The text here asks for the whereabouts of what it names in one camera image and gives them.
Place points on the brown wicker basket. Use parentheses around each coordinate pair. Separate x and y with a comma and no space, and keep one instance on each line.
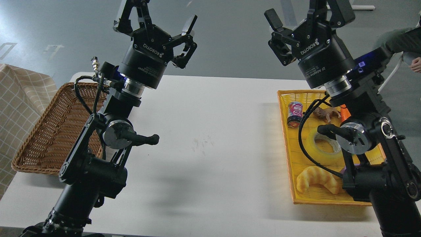
(55,133)

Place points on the brown toy animal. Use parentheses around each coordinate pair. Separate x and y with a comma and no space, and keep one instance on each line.
(327,113)

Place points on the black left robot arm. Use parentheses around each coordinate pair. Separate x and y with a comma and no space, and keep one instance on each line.
(95,167)

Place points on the toy croissant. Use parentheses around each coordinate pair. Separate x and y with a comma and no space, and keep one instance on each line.
(316,175)

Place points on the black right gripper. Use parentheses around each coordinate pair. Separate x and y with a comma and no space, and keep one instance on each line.
(322,56)

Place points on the orange toy carrot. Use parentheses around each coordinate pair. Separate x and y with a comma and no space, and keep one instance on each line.
(345,114)

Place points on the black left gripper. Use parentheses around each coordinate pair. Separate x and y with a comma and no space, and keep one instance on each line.
(144,59)

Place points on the beige checkered cloth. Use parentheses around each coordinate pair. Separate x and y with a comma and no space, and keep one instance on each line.
(24,95)

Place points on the person in green sleeve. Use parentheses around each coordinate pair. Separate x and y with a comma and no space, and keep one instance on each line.
(400,40)

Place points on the yellow tape roll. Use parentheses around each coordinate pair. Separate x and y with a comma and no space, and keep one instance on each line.
(322,149)

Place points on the white stand base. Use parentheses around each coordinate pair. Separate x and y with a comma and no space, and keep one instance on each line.
(363,7)

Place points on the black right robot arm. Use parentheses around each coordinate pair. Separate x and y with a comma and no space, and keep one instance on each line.
(378,169)

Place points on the small drink can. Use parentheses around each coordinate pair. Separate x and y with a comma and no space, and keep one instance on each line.
(295,114)

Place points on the yellow plastic basket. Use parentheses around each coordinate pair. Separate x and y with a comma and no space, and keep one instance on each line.
(297,161)

